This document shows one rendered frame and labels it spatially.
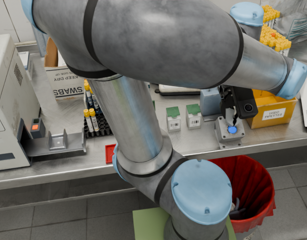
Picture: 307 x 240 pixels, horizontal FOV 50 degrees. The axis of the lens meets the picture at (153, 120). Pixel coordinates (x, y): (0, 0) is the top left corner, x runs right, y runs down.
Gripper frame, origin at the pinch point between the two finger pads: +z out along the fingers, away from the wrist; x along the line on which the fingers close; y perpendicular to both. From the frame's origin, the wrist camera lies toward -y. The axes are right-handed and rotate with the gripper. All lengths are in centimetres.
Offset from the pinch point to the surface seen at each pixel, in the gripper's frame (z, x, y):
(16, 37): 0, 73, 66
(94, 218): 95, 58, 32
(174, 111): 1.2, 15.5, 10.5
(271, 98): 7.2, -19.0, 16.4
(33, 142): 4, 60, 8
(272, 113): 2.2, -14.0, 4.5
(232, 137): 3.1, 0.5, -2.0
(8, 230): 95, 105, 32
